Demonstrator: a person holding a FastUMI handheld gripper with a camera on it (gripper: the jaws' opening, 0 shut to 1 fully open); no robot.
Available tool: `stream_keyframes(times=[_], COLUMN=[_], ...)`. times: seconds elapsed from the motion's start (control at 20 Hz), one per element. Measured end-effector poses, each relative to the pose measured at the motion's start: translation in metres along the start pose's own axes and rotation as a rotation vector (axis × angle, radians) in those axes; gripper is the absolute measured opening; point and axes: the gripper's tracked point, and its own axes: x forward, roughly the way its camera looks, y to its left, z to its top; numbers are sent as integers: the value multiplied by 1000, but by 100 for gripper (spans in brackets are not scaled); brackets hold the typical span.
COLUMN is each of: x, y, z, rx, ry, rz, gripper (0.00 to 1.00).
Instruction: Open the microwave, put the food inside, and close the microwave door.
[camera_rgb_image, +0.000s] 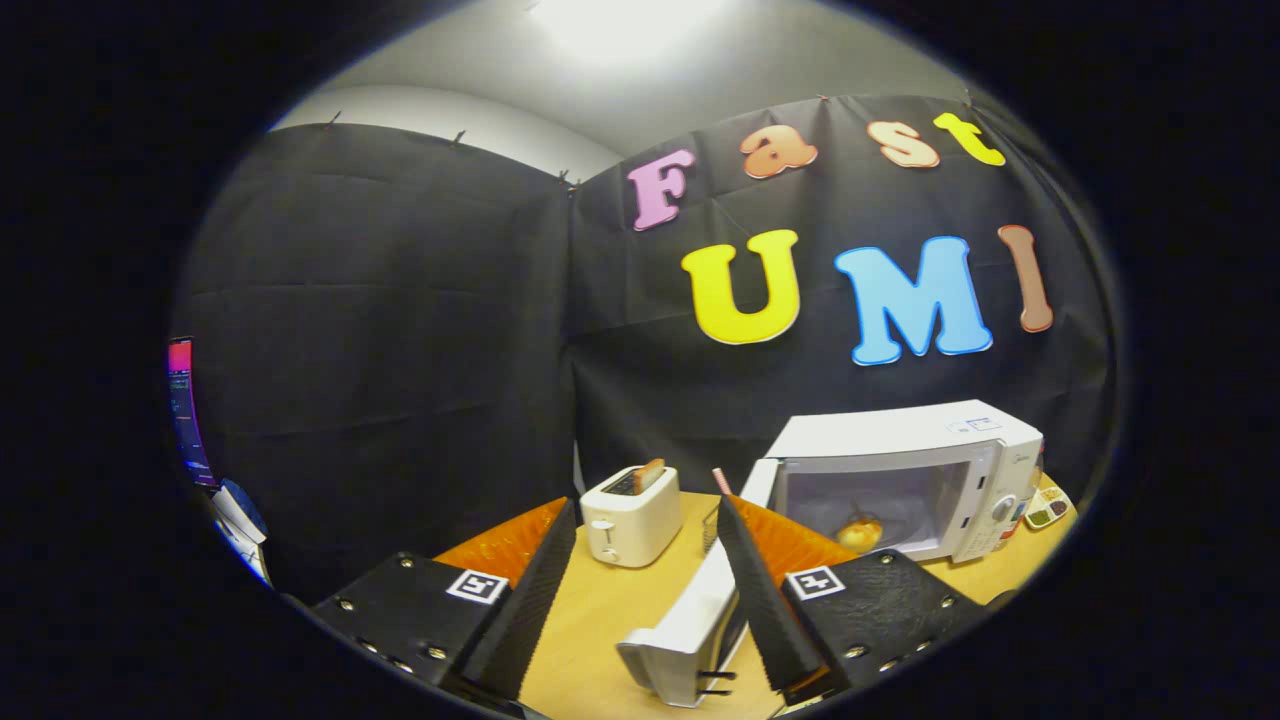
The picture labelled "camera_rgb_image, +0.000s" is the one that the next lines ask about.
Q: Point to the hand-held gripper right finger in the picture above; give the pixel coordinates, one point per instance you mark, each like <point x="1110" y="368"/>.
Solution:
<point x="765" y="610"/>

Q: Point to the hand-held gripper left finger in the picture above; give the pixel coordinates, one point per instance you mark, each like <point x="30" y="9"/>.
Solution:
<point x="530" y="610"/>

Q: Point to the golden bread bun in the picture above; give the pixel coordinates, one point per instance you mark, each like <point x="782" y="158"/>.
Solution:
<point x="860" y="535"/>

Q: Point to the white microwave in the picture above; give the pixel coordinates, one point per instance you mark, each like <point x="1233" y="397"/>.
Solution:
<point x="900" y="430"/>

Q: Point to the pink striped straw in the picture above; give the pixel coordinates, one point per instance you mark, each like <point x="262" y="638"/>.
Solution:
<point x="720" y="482"/>

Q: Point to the white toaster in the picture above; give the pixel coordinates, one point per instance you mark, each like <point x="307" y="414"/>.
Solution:
<point x="635" y="520"/>

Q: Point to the brown toast slice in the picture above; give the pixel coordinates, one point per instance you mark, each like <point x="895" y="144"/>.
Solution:
<point x="650" y="475"/>

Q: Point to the white divided bean dish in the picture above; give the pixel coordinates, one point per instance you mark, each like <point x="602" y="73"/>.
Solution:
<point x="1048" y="512"/>

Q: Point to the blue and white object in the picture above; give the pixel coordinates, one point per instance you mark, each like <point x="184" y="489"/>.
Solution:
<point x="240" y="520"/>

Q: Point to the computer monitor screen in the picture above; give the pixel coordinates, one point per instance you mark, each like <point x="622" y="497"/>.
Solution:
<point x="185" y="410"/>

